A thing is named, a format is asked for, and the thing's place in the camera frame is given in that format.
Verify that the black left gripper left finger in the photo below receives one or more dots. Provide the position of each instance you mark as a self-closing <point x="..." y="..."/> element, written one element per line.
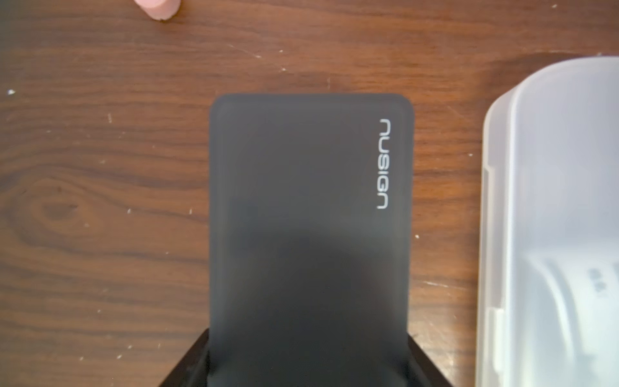
<point x="193" y="369"/>

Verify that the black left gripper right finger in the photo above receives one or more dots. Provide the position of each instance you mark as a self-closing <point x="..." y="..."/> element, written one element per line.
<point x="421" y="371"/>

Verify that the translucent rounded pencil case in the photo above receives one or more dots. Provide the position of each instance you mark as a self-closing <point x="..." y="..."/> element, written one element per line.
<point x="548" y="270"/>

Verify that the dark grey pencil case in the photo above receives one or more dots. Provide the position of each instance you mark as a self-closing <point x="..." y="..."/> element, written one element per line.
<point x="310" y="205"/>

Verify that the pink hand brush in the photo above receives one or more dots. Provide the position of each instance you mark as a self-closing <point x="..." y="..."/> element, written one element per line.
<point x="160" y="10"/>

